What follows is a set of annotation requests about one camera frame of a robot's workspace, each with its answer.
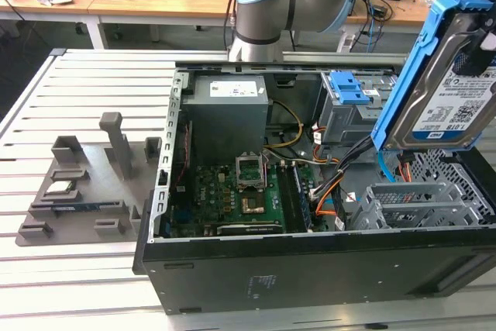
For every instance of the hard disk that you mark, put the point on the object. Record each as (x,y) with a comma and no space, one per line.
(441,114)

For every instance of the grey power supply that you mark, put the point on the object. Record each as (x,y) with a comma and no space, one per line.
(224,125)

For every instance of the grey metal disk bay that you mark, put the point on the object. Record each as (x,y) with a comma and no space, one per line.
(348,121)

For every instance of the green motherboard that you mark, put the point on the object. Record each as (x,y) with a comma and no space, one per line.
(209,191)

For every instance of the blue RAM slot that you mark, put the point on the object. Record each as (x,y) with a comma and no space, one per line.
(302,199)

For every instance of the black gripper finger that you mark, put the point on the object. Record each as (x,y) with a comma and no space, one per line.
(476,61)

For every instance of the black graphics card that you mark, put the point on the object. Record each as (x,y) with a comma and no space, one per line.
(248,228)

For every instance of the black PC case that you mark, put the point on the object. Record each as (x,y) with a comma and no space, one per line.
(310,269)

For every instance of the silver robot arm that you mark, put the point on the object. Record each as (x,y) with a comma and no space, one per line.
(263,9)

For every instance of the metal locking lever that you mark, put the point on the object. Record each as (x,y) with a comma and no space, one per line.
(266,164)

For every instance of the white power strip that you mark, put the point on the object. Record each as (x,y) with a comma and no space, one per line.
(346,42)

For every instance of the black RAM slot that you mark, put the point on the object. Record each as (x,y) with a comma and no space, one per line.
(286,199)

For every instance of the silver CPU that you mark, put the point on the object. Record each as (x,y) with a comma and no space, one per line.
(58,188)

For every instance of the wooden desk white frame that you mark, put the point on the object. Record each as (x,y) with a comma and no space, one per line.
(38,7)
(174,1)

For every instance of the grey metal drive cage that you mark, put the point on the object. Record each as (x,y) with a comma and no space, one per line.
(407,195)

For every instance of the grey parts rack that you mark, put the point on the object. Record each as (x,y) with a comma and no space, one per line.
(93,187)

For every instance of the black case fan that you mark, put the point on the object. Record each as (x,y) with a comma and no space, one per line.
(179,160)

